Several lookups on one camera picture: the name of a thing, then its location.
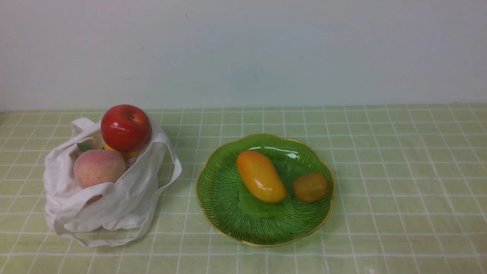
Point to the red apple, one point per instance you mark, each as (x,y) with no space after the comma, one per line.
(126,128)

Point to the yellow fruit in bag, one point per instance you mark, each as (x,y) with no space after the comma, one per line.
(126,156)

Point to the white cloth bag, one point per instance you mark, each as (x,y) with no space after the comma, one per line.
(129,203)

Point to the orange mango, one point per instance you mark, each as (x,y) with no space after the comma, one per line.
(260,177)

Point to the green glass plate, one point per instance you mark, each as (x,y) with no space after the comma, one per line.
(233,211)

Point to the brown kiwi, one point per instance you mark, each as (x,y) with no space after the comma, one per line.
(311,187)

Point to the pink peach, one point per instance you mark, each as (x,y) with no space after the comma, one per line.
(95,167)

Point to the green checked tablecloth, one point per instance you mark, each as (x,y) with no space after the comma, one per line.
(410,194)

